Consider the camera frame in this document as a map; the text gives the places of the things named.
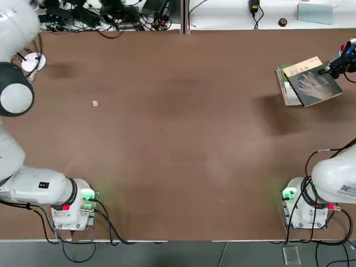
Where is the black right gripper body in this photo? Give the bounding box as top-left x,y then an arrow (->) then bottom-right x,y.
341,54 -> 356,73

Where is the dark book with hands cover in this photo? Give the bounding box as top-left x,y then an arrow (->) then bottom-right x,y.
283,56 -> 343,108

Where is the green and white book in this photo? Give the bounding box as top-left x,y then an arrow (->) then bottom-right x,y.
276,64 -> 304,106

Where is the pale blue-grey pad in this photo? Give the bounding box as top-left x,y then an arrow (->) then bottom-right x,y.
297,3 -> 334,25

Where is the clear floor plate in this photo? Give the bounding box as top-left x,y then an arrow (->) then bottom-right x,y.
282,246 -> 301,265

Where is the black adapter cable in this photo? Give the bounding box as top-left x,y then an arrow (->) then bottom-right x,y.
253,11 -> 264,30

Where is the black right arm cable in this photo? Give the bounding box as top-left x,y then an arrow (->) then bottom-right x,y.
286,137 -> 356,267

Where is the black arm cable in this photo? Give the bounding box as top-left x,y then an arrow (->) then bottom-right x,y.
286,137 -> 356,267
0,200 -> 131,262

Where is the aluminium frame post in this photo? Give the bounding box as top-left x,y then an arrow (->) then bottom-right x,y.
179,0 -> 191,34

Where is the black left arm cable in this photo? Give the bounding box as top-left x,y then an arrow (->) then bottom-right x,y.
0,200 -> 131,262

